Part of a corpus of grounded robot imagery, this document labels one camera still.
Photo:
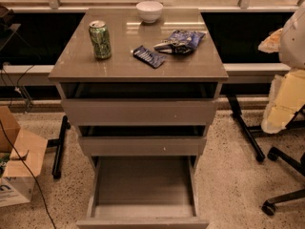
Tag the small blue snack packet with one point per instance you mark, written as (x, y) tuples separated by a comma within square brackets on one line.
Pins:
[(153, 59)]

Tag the blue crumpled chip bag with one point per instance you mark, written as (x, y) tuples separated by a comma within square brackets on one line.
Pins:
[(180, 42)]

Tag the grey top drawer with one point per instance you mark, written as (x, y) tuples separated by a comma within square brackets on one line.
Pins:
[(140, 104)]

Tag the black right table leg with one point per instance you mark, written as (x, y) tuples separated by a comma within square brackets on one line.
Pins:
[(248, 131)]

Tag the white ceramic bowl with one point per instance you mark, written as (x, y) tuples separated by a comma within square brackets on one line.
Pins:
[(149, 11)]

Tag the black left table leg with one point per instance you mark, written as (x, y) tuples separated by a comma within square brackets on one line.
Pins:
[(58, 145)]

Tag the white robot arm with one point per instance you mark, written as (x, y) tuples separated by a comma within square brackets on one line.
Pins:
[(292, 42)]

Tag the grey drawer cabinet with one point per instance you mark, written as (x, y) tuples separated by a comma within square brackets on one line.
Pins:
[(77, 63)]

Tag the cardboard box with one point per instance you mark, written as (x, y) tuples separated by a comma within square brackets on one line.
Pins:
[(22, 154)]

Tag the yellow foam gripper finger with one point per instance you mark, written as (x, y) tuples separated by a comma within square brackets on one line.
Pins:
[(286, 98), (271, 43)]

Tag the black table leg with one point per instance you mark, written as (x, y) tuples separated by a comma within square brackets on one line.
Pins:
[(248, 131), (58, 145)]

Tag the grey middle drawer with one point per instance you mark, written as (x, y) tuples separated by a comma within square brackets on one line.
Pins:
[(143, 140)]

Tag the green soda can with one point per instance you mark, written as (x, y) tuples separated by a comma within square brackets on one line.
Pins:
[(100, 39)]

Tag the grey open bottom drawer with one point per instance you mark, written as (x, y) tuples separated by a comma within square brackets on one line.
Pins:
[(143, 192)]

